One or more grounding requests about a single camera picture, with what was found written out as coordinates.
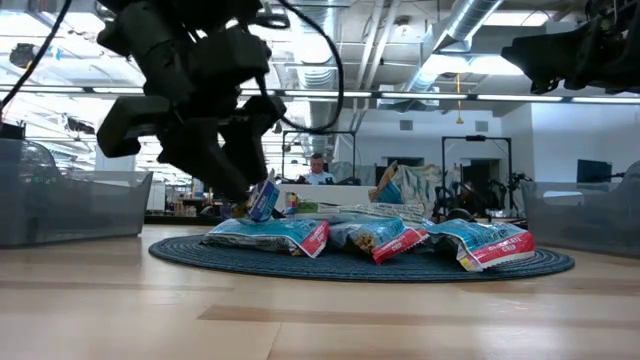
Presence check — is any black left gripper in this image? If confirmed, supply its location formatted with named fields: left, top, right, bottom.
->
left=96, top=47, right=289, bottom=203

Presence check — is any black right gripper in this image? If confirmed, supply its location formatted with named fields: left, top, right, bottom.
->
left=501, top=9, right=640, bottom=96

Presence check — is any small blue white granola pack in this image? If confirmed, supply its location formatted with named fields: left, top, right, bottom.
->
left=248, top=169, right=282, bottom=223

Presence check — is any blue orange granola bar pack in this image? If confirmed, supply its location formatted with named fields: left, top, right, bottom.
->
left=368, top=160, right=407, bottom=205

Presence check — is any blue red chocolate chip pack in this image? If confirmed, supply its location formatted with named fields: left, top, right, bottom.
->
left=424, top=218, right=537, bottom=273

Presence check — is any person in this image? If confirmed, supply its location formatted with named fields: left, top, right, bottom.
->
left=299, top=152, right=335, bottom=186

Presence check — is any yellow hanging pendant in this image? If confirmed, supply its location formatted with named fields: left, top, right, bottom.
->
left=454, top=73, right=465, bottom=125

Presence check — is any white building column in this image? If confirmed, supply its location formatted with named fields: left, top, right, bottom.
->
left=94, top=144, right=137, bottom=172

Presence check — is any white plastic bin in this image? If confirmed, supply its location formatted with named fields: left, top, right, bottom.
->
left=273, top=183, right=379, bottom=214

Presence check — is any long ceiling light strip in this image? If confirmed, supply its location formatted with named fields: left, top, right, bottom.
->
left=0, top=84, right=640, bottom=105

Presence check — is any grey translucent plastic bin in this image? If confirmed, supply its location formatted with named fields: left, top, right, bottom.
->
left=0, top=138, right=154, bottom=250
left=519, top=159, right=640, bottom=260

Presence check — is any round blue woven placemat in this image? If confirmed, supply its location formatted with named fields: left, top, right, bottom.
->
left=148, top=232, right=576, bottom=284

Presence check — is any crumpled pale blue sheet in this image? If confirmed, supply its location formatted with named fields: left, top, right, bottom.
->
left=399, top=163, right=464, bottom=219

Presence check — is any black round ceiling fixture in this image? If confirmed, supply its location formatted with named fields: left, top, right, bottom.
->
left=8, top=42, right=40, bottom=70

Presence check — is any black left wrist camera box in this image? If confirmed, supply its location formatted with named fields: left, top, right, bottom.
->
left=189, top=27, right=273, bottom=94

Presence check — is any silver slanted ventilation duct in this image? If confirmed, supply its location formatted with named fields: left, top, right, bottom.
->
left=399, top=0, right=504, bottom=96

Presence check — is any black frame stand with camera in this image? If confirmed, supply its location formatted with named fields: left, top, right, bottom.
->
left=441, top=134, right=514, bottom=221

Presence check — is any black wall monitor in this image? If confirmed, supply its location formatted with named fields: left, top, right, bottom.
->
left=576, top=158, right=614, bottom=184

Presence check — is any silver spiral ventilation duct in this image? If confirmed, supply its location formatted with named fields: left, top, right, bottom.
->
left=287, top=0, right=342, bottom=156

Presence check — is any black metal frame stand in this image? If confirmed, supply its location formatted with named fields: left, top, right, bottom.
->
left=281, top=129, right=357, bottom=186

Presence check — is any looped black camera cable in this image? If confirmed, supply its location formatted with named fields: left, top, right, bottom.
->
left=254, top=0, right=346, bottom=135

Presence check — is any long black arm cable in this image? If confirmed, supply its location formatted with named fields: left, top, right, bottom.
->
left=0, top=0, right=73, bottom=114

